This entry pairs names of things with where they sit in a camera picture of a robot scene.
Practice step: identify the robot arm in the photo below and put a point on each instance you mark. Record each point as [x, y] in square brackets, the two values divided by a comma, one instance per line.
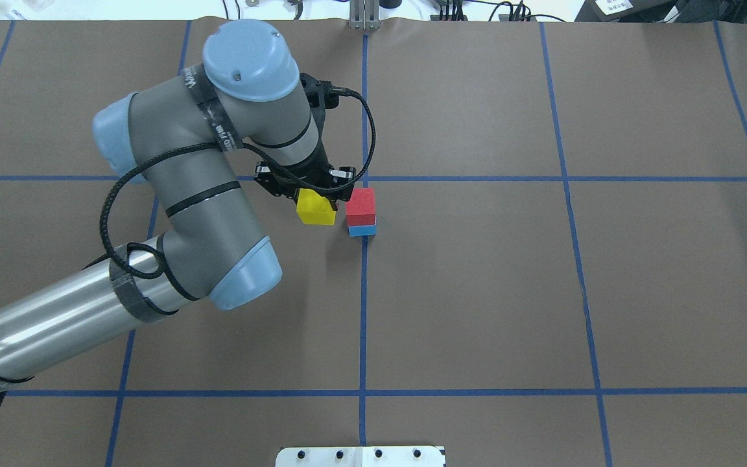
[176, 226]

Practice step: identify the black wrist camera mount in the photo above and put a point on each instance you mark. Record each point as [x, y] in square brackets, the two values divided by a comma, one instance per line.
[322, 96]

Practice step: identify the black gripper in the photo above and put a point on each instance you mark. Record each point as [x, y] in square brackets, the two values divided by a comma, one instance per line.
[317, 170]

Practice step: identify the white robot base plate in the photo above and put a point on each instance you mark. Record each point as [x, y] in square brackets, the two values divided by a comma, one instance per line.
[362, 456]

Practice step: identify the yellow cube block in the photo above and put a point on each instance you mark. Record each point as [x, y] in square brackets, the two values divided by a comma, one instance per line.
[314, 209]

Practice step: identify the blue cube block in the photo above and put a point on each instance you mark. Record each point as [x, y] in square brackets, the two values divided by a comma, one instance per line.
[362, 230]

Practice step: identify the red cube block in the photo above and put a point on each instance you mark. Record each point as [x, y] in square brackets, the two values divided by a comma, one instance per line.
[360, 210]

